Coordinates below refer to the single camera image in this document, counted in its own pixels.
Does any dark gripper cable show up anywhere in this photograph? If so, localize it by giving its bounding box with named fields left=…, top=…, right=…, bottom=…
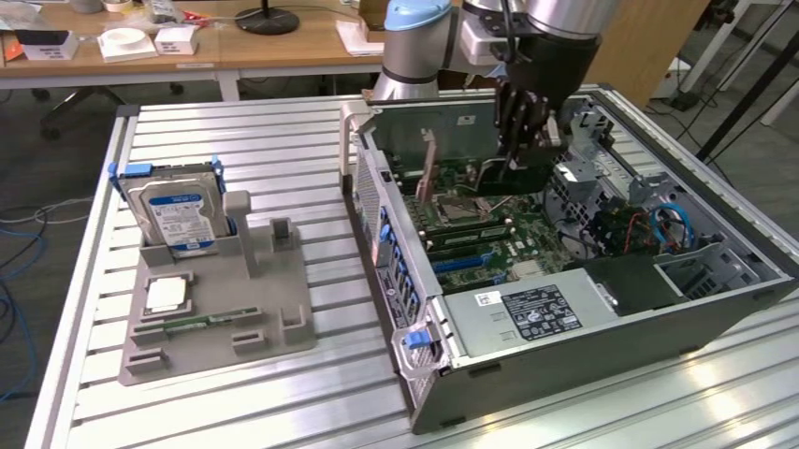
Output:
left=496, top=0, right=530, bottom=65

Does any graphics card with metal bracket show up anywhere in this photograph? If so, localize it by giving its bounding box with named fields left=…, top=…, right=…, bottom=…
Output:
left=414, top=127, right=556, bottom=206

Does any black office chair base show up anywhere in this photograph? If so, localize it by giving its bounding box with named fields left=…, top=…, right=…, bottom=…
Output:
left=30, top=81, right=186, bottom=139

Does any silver CPU chip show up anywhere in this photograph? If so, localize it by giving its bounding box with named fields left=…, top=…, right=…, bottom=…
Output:
left=144, top=278, right=190, bottom=312

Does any green motherboard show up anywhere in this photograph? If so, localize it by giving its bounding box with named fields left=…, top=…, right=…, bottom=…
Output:
left=392, top=161, right=575, bottom=296

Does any red wire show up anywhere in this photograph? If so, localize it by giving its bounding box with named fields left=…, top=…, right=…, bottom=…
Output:
left=627, top=212, right=649, bottom=249

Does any CPU socket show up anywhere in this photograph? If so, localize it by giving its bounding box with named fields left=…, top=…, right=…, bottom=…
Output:
left=435, top=194, right=486, bottom=228

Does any white floor cable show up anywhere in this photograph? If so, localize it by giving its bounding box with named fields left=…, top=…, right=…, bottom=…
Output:
left=0, top=196, right=95, bottom=225

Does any open black PC case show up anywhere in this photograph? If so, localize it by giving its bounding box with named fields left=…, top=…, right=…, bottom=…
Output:
left=339, top=82, right=799, bottom=435

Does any white box with black lid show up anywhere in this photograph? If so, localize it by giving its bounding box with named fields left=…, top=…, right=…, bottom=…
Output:
left=12, top=29, right=82, bottom=61

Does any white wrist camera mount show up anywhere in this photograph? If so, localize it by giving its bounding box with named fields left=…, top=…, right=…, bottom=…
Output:
left=464, top=21, right=519, bottom=66

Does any black lamp base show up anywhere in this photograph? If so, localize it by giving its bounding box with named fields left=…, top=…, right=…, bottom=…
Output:
left=235, top=0, right=302, bottom=36

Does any black stand pole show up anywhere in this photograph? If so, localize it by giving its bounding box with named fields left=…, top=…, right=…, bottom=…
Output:
left=693, top=27, right=799, bottom=163

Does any hard disk in blue caddy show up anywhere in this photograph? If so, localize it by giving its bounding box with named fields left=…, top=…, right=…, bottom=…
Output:
left=107, top=156, right=234, bottom=258

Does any white paper stack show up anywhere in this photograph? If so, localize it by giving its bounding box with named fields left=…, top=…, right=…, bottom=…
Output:
left=335, top=19, right=386, bottom=57

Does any small white labelled box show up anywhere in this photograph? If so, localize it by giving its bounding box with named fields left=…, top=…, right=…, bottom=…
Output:
left=154, top=25, right=202, bottom=55

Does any metal disk bay cage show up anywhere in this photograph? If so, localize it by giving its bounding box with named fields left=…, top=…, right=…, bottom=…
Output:
left=542, top=135, right=675, bottom=244

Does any blue floor cable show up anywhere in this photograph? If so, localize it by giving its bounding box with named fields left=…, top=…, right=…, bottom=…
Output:
left=0, top=224, right=50, bottom=403

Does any green RAM stick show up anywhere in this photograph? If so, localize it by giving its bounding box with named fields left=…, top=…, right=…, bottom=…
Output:
left=163, top=311, right=243, bottom=331
left=430, top=226, right=508, bottom=247

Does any blue expansion slot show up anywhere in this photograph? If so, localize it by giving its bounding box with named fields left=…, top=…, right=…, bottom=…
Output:
left=434, top=252, right=498, bottom=275

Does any blue wire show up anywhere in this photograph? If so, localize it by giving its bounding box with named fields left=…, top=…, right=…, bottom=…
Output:
left=649, top=200, right=698, bottom=249

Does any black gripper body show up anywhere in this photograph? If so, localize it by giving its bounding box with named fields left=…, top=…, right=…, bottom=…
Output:
left=502, top=33, right=604, bottom=118

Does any wooden desk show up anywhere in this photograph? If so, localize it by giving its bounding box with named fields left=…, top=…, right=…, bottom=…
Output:
left=0, top=0, right=562, bottom=102

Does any brown cardboard box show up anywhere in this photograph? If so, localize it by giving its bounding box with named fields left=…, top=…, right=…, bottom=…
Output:
left=359, top=0, right=390, bottom=32

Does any grey power supply unit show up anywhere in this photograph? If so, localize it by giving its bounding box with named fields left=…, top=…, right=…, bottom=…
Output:
left=439, top=268, right=619, bottom=359

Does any grey parts rack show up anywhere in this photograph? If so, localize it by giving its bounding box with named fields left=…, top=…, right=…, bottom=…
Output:
left=118, top=189, right=320, bottom=387

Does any wooden cabinet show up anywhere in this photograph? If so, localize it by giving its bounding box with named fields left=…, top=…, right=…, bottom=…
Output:
left=579, top=0, right=713, bottom=109

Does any white table frame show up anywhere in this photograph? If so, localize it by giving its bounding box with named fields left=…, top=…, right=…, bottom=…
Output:
left=677, top=0, right=799, bottom=127

